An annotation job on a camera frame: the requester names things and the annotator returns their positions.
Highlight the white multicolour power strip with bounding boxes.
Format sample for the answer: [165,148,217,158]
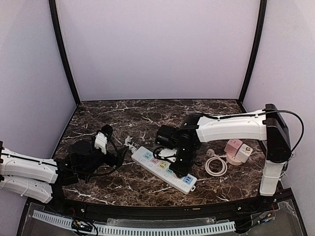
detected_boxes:
[131,147,197,194]

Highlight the pink cube socket adapter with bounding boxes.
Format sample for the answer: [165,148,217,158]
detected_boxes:
[224,139,243,156]

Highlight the white cube socket adapter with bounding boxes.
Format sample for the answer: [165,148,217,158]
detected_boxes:
[235,144,253,163]

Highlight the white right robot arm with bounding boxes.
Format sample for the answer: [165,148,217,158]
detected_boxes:
[170,104,291,196]

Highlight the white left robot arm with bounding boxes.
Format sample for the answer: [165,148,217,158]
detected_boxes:
[0,140,127,204]

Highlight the pink round socket hub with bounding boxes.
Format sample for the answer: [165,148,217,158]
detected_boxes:
[226,154,243,166]

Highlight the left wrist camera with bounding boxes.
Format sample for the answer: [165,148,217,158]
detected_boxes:
[93,124,113,154]

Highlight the white slotted cable duct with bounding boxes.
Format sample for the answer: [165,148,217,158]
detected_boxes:
[32,210,235,236]

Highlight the black front table rail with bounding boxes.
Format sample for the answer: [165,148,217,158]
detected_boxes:
[17,190,308,236]

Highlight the black right corner post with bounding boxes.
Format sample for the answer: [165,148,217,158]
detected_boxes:
[237,0,267,110]

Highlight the black corner post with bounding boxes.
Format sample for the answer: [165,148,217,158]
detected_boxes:
[237,0,267,110]
[48,0,81,107]

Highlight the black left corner post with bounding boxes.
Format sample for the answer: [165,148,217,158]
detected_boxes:
[48,0,81,107]

